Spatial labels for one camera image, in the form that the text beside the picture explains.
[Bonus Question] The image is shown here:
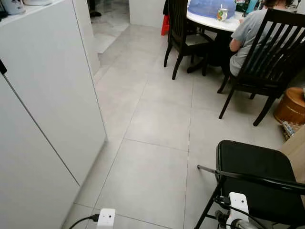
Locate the brown wooden barrel stool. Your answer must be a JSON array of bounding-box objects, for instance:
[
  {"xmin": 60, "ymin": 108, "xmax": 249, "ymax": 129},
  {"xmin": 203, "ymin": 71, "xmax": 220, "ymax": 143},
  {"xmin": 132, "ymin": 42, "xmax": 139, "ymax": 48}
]
[{"xmin": 273, "ymin": 87, "xmax": 305, "ymax": 125}]

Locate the cardboard egg tray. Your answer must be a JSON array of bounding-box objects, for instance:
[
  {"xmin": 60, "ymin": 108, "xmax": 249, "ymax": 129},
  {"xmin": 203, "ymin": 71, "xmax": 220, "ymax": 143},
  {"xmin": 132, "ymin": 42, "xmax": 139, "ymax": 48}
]
[{"xmin": 281, "ymin": 120, "xmax": 305, "ymax": 140}]

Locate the light wooden table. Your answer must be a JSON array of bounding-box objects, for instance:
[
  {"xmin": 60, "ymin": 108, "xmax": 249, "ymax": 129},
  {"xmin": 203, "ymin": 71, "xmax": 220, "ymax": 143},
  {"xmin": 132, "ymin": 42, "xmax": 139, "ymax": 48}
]
[{"xmin": 280, "ymin": 125, "xmax": 305, "ymax": 184}]

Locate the dark wooden dining chair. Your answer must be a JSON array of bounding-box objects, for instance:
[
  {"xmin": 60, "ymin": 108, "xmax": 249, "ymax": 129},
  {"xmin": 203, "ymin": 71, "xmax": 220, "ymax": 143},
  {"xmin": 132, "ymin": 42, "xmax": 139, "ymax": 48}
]
[
  {"xmin": 218, "ymin": 8, "xmax": 305, "ymax": 127},
  {"xmin": 163, "ymin": 0, "xmax": 215, "ymax": 80}
]

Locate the black folding chair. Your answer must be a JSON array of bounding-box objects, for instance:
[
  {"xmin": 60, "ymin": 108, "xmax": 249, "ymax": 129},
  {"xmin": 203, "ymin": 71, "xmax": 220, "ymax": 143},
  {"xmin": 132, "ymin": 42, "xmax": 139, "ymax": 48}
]
[{"xmin": 194, "ymin": 140, "xmax": 305, "ymax": 229}]

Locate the seated person grey shirt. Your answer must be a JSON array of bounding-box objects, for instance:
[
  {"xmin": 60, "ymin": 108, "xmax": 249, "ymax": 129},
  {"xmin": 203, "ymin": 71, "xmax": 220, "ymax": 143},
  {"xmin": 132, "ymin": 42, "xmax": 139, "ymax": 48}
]
[{"xmin": 229, "ymin": 0, "xmax": 294, "ymax": 77}]

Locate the small drink carton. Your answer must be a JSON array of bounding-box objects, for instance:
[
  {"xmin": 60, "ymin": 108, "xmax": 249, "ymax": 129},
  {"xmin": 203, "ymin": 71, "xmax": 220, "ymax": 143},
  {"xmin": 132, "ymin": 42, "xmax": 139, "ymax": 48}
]
[{"xmin": 217, "ymin": 7, "xmax": 228, "ymax": 22}]

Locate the round white dining table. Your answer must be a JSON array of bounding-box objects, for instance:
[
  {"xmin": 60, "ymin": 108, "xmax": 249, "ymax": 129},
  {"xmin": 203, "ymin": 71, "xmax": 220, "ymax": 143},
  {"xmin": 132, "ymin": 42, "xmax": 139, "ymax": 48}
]
[{"xmin": 186, "ymin": 9, "xmax": 246, "ymax": 74}]

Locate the blue mesh food cover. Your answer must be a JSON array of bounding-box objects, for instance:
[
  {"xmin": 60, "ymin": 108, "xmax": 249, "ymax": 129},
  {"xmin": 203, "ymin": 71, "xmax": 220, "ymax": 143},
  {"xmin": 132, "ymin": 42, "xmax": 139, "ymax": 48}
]
[{"xmin": 187, "ymin": 0, "xmax": 236, "ymax": 20}]

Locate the red plastic stool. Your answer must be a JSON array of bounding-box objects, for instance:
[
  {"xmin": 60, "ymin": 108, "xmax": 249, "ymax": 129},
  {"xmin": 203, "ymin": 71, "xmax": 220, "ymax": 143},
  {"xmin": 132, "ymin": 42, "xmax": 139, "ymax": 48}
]
[{"xmin": 161, "ymin": 14, "xmax": 170, "ymax": 36}]

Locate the white cabinet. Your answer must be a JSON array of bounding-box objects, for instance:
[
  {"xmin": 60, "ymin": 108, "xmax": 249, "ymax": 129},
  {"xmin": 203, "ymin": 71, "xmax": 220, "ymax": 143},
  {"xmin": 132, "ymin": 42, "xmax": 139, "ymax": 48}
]
[{"xmin": 0, "ymin": 0, "xmax": 106, "ymax": 229}]

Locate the white bowl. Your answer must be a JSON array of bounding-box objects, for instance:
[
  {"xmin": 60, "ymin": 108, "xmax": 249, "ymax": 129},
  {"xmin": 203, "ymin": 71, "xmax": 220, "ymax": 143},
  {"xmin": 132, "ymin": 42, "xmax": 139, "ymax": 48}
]
[{"xmin": 23, "ymin": 0, "xmax": 53, "ymax": 6}]

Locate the white kettle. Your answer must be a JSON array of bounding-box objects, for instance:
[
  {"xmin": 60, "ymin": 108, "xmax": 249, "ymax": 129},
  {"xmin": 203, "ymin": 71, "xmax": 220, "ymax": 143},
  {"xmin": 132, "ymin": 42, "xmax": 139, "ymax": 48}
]
[{"xmin": 0, "ymin": 0, "xmax": 27, "ymax": 15}]

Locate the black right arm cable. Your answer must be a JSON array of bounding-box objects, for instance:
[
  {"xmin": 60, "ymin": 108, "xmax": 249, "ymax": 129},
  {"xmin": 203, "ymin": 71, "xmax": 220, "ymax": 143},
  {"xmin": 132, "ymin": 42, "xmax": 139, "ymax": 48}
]
[{"xmin": 213, "ymin": 193, "xmax": 267, "ymax": 229}]

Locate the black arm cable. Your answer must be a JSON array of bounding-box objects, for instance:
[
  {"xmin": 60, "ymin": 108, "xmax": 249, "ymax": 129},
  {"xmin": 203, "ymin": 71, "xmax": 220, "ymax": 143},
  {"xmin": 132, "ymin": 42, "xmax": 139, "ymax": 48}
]
[
  {"xmin": 68, "ymin": 214, "xmax": 100, "ymax": 229},
  {"xmin": 213, "ymin": 193, "xmax": 267, "ymax": 229}
]

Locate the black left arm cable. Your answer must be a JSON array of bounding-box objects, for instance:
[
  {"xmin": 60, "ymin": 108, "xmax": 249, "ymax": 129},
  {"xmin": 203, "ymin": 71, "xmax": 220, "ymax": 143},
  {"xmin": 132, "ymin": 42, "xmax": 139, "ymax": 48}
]
[{"xmin": 68, "ymin": 214, "xmax": 100, "ymax": 229}]

